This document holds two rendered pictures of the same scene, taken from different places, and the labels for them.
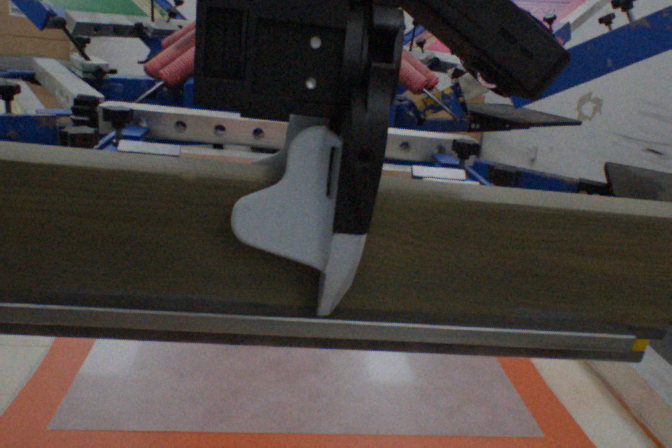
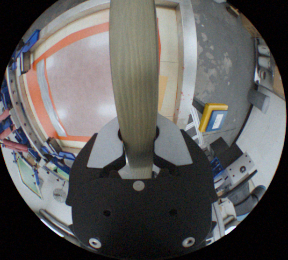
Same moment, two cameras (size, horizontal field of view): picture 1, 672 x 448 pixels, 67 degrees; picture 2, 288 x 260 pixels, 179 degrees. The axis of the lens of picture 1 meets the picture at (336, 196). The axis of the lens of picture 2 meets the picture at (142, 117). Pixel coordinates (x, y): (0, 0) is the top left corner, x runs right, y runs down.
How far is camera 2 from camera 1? 26 cm
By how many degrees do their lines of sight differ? 79
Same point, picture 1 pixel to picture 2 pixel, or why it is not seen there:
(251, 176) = (149, 168)
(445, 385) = (104, 51)
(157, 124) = (39, 146)
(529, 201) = (150, 17)
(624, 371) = (104, 4)
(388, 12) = (206, 234)
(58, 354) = not seen: hidden behind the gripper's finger
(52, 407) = not seen: hidden behind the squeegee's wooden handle
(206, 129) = (32, 136)
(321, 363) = (99, 87)
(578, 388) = (103, 16)
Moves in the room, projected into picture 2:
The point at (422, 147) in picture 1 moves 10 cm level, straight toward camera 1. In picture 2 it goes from (10, 75) to (15, 74)
